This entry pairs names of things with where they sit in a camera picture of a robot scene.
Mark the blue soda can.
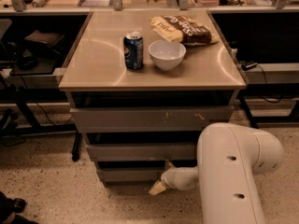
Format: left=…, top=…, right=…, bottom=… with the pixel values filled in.
left=123, top=32, right=143, bottom=70

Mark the dark box under desk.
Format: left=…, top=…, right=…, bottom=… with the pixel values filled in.
left=23, top=30, right=64, bottom=58

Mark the grey drawer cabinet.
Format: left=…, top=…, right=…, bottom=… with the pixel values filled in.
left=58, top=9, right=248, bottom=187

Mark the grey drawer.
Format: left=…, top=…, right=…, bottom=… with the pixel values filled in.
left=96, top=168, right=164, bottom=182
left=86, top=142, right=196, bottom=161
left=70, top=105, right=234, bottom=133

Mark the black desk leg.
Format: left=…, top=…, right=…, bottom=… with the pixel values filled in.
left=72, top=133, right=82, bottom=161
left=238, top=96, right=259, bottom=129

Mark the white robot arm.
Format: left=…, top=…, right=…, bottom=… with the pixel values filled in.
left=149, top=123, right=284, bottom=224

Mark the grey top drawer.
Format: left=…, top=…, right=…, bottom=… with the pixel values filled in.
left=70, top=105, right=234, bottom=133

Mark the black desk leg left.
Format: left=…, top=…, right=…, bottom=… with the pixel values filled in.
left=72, top=133, right=82, bottom=161

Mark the grey middle drawer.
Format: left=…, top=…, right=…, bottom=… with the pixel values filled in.
left=86, top=142, right=196, bottom=161

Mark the brown chip bag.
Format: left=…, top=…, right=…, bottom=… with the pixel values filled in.
left=150, top=15, right=219, bottom=46

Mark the grey bottom drawer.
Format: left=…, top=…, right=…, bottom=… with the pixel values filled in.
left=96, top=168, right=164, bottom=182

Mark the white bowl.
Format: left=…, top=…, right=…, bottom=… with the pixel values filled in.
left=148, top=40, right=186, bottom=71

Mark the black desk leg right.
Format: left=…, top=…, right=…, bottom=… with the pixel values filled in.
left=238, top=96, right=259, bottom=129

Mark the black power adapter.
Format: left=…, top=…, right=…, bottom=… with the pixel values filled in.
left=241, top=61, right=258, bottom=71

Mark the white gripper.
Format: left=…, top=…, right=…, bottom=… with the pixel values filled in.
left=149, top=160, right=199, bottom=196

